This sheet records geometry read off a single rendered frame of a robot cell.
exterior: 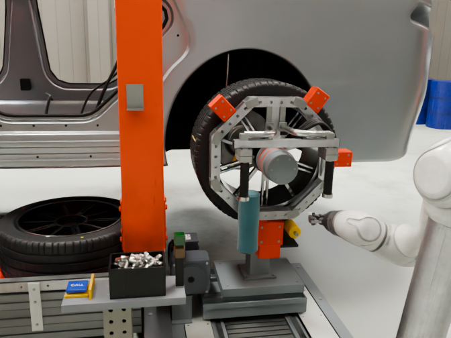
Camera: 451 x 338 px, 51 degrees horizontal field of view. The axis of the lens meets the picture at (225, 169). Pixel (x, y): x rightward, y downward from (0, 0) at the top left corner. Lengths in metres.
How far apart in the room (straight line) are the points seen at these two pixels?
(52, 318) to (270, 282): 0.99
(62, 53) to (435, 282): 7.17
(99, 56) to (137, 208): 5.92
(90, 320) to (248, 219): 0.79
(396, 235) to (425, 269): 0.46
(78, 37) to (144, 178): 6.12
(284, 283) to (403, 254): 0.93
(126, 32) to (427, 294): 1.25
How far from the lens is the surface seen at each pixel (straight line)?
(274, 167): 1.89
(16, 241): 2.23
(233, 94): 2.04
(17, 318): 2.19
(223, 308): 2.29
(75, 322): 2.17
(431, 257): 1.07
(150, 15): 1.74
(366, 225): 1.45
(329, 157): 1.87
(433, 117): 8.92
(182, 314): 2.30
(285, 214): 2.15
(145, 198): 1.83
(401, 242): 1.53
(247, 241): 1.99
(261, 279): 2.37
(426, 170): 0.96
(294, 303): 2.36
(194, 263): 2.13
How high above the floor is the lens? 1.33
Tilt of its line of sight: 15 degrees down
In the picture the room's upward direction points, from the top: 1 degrees clockwise
